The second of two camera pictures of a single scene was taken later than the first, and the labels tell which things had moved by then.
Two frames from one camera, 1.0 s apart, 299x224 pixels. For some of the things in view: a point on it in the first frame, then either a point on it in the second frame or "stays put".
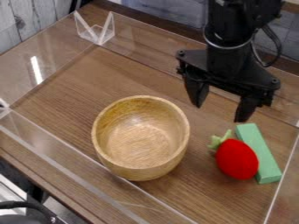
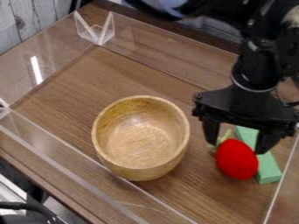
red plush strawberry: x=235 y=156 stays put
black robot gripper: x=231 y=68 to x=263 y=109
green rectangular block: x=268 y=170 stays put
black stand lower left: x=36 y=213 stays put
